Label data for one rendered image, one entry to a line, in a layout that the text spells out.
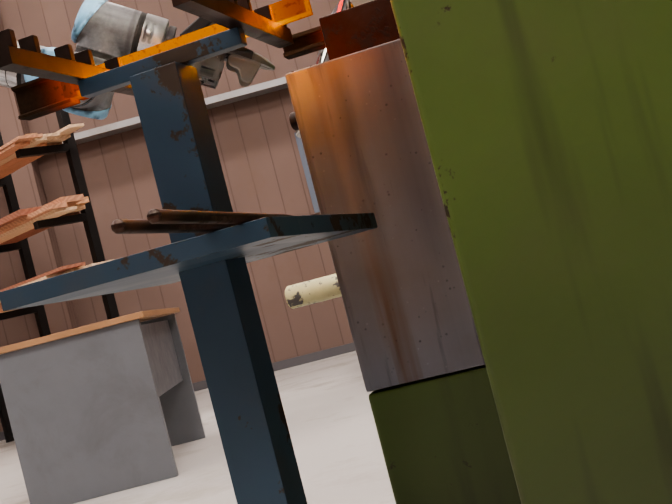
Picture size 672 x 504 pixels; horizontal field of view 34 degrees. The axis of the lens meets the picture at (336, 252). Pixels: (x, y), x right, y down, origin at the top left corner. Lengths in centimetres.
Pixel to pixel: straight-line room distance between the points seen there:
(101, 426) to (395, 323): 352
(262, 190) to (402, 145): 892
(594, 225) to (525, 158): 10
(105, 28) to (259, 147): 832
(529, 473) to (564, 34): 46
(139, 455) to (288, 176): 580
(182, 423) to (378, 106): 478
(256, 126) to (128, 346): 580
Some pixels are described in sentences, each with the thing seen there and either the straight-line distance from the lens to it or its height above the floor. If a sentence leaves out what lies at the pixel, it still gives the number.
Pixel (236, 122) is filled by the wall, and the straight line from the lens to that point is 1049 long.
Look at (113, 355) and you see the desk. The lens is 489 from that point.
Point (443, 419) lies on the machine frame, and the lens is 149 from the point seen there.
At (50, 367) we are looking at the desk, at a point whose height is 59.
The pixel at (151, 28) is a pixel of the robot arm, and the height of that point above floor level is 117.
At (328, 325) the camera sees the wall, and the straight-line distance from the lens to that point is 1031.
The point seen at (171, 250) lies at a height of 69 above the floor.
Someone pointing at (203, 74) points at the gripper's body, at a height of 107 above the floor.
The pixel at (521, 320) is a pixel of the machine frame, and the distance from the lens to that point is 120.
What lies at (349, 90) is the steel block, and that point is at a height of 87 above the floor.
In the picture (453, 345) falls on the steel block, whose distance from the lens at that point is 148.
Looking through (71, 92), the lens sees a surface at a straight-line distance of 149.
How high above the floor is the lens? 62
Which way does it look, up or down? 2 degrees up
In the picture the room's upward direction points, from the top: 14 degrees counter-clockwise
